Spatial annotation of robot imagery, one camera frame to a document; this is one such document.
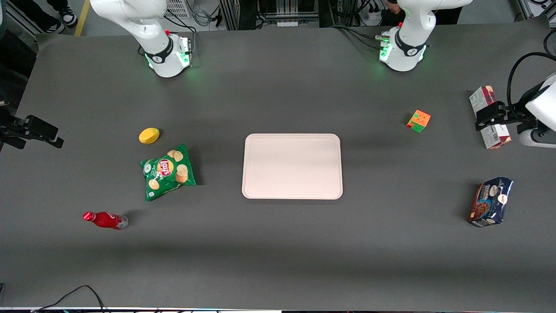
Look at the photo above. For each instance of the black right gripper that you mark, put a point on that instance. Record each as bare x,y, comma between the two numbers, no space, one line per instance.
13,130

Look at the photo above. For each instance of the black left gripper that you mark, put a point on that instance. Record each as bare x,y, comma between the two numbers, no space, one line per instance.
514,111

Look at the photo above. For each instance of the red cookie box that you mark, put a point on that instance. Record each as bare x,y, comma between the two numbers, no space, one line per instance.
482,96

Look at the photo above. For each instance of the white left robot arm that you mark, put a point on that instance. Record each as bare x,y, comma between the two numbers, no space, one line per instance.
404,48

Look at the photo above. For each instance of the blue chocolate cookie bag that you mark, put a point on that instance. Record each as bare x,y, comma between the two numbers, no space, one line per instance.
491,202

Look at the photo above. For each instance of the beige plastic tray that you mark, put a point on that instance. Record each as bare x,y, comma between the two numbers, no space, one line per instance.
282,167

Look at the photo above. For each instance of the orange green puzzle cube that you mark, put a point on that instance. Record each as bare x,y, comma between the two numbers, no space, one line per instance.
418,121

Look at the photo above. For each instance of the yellow lemon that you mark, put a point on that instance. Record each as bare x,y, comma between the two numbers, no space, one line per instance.
149,135

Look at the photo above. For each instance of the red cola bottle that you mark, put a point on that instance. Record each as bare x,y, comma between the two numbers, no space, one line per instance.
106,220

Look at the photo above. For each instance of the black white sneaker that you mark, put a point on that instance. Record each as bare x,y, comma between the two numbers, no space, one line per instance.
68,16
54,28

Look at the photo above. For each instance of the green potato chips bag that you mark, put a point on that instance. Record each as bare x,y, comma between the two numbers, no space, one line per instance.
167,171

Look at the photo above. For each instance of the white mesh basket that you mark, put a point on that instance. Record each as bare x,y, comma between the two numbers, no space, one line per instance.
178,8

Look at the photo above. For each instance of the white power strip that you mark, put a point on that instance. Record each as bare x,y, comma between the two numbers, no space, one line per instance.
287,23

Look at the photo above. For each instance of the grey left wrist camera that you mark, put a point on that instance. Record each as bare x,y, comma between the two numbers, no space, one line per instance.
538,139

